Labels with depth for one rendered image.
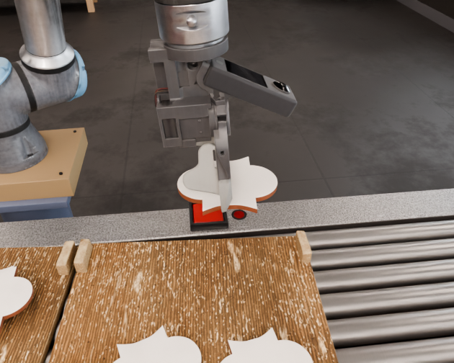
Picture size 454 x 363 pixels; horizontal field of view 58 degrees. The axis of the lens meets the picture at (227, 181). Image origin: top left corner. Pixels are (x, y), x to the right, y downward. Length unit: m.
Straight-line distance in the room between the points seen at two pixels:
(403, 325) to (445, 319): 0.07
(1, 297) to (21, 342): 0.08
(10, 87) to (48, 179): 0.22
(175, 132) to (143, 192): 1.93
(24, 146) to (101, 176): 1.54
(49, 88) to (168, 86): 0.59
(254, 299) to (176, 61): 0.40
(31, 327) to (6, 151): 0.48
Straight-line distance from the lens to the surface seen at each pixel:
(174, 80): 0.47
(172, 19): 0.43
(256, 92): 0.48
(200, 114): 0.47
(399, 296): 0.77
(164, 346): 0.64
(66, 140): 1.15
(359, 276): 0.77
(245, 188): 0.55
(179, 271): 0.73
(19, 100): 1.03
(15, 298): 0.72
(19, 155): 1.07
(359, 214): 0.90
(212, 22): 0.43
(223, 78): 0.46
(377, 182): 2.59
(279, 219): 0.85
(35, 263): 0.81
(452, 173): 2.86
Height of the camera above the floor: 1.49
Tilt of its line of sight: 38 degrees down
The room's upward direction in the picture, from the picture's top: straight up
